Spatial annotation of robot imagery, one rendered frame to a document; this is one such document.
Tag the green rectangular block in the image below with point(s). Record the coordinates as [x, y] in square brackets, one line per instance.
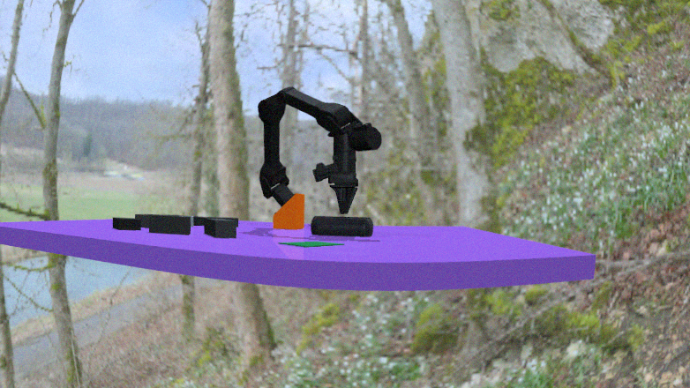
[311, 244]

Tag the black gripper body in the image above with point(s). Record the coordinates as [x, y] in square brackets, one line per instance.
[346, 165]

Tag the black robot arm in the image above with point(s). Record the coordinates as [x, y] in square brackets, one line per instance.
[329, 115]

